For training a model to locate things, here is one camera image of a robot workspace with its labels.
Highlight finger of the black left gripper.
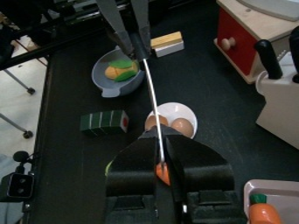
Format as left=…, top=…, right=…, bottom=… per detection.
left=129, top=0, right=153, bottom=61
left=95, top=0, right=136, bottom=57

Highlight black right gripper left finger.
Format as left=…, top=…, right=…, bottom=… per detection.
left=104, top=128, right=160, bottom=224

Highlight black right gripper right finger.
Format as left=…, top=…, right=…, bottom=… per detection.
left=163, top=127, right=248, bottom=224

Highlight white cable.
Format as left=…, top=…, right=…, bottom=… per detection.
left=141, top=58, right=172, bottom=186

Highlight yellow and white wooden block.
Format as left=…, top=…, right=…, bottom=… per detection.
left=149, top=31, right=185, bottom=59

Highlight brown toy egg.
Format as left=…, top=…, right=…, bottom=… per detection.
left=144, top=114, right=171, bottom=131
left=169, top=117, right=195, bottom=138

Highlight yellow toy corn green husk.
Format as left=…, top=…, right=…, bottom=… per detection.
left=103, top=59, right=140, bottom=83

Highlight green striped sushi roll block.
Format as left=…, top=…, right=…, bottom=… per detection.
left=79, top=109, right=131, bottom=137

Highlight orange toy carrot green top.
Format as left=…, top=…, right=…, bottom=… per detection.
left=247, top=193, right=283, bottom=224

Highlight pale pink tray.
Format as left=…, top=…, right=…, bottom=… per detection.
left=243, top=178, right=299, bottom=224

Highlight white round plate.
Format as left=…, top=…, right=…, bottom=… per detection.
left=145, top=101, right=199, bottom=140

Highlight grey blue bowl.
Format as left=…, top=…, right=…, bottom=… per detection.
left=89, top=45, right=145, bottom=98

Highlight red wooden toy cabinet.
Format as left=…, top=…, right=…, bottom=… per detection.
left=212, top=0, right=299, bottom=85

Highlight black webcam with microphone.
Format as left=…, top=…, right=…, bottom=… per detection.
left=0, top=150, right=36, bottom=203

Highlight grey chair leg with caster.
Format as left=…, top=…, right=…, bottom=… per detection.
left=2, top=68, right=37, bottom=96
left=0, top=112, right=35, bottom=140

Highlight grey round lid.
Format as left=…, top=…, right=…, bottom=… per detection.
left=236, top=0, right=299, bottom=23

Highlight black metal frame bar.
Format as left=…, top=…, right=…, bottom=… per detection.
left=0, top=16, right=117, bottom=72

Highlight black knife handle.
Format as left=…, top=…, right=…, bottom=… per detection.
left=287, top=25, right=299, bottom=84
left=253, top=38, right=285, bottom=81

